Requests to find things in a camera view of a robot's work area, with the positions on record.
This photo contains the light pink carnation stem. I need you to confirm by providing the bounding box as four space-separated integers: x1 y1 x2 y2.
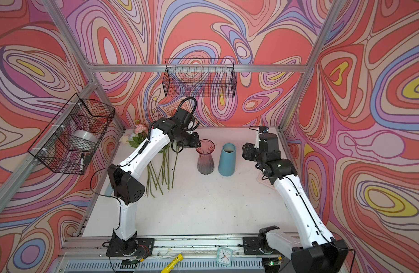
166 148 171 190

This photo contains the dark pink rose stem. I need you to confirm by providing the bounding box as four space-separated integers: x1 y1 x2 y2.
160 150 166 185

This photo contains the salmon pink rose stem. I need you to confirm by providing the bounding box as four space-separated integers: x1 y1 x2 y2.
148 163 163 198

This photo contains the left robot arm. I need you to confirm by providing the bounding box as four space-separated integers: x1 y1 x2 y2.
107 117 201 257

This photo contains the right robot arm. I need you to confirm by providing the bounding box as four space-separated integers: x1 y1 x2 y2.
242 133 350 273

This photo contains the pink glass vase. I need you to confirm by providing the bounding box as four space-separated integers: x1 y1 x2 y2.
196 139 215 175

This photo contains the teal ceramic vase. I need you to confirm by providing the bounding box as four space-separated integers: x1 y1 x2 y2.
218 143 236 177

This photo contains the pink calculator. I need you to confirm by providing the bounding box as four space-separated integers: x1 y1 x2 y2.
257 174 275 190

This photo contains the pink flower bunch on table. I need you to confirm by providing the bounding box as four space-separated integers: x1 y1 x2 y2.
120 120 151 196

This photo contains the blue stapler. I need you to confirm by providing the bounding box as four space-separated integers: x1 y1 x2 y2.
104 184 113 196

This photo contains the grey tape roll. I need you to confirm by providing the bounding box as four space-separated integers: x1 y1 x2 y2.
73 130 98 143

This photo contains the black marker pen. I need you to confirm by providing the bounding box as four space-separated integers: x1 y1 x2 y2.
79 153 84 174

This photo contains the teal alarm clock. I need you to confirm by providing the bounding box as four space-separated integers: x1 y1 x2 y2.
216 248 233 266

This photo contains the yellow marker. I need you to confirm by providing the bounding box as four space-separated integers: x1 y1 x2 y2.
161 254 183 273

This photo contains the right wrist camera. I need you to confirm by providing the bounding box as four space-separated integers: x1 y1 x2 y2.
258 126 269 134

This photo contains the back wire basket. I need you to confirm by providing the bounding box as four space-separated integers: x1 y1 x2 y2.
162 58 237 98

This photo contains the wire basket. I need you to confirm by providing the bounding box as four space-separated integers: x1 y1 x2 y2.
28 94 115 175
162 58 237 98

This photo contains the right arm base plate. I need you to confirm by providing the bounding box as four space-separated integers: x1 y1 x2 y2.
240 236 280 255

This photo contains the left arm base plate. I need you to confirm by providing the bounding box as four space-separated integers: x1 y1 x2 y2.
106 238 155 258

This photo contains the left wire basket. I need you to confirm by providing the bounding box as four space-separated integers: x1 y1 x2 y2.
28 94 115 175

